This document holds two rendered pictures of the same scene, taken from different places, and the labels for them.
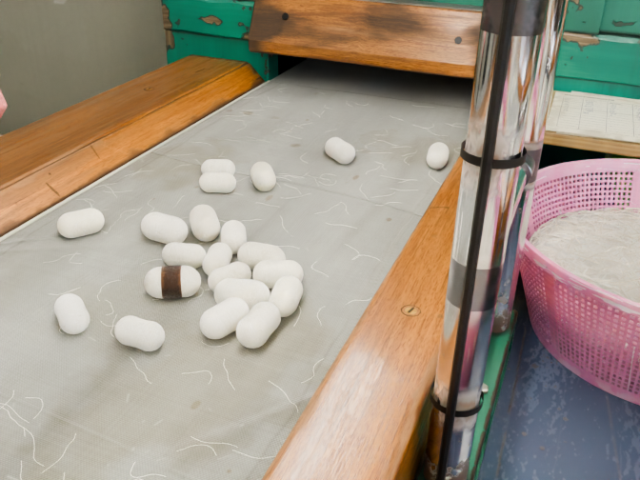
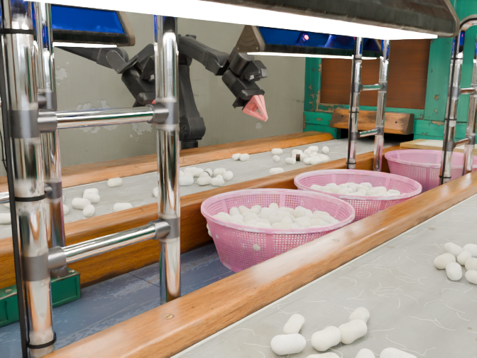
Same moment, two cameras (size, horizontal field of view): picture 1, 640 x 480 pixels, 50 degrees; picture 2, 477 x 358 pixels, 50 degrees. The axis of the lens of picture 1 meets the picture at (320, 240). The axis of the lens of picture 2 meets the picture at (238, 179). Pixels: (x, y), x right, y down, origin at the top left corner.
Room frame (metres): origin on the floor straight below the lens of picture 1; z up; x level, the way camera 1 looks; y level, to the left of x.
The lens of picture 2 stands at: (-1.05, -0.24, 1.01)
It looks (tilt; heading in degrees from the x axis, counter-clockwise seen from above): 12 degrees down; 20
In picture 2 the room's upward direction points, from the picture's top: 1 degrees clockwise
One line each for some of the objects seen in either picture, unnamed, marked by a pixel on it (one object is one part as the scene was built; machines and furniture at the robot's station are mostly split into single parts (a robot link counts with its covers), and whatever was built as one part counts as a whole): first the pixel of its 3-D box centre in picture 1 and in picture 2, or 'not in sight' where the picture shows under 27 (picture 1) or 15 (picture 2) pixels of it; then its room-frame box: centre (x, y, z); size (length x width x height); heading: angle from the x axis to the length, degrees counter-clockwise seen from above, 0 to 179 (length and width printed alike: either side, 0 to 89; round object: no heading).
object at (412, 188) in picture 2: not in sight; (355, 202); (0.04, -0.11, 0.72); 0.27 x 0.27 x 0.10
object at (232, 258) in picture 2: not in sight; (276, 231); (-0.22, -0.01, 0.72); 0.27 x 0.27 x 0.10
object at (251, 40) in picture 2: not in sight; (320, 42); (0.40, 0.05, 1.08); 0.62 x 0.08 x 0.07; 159
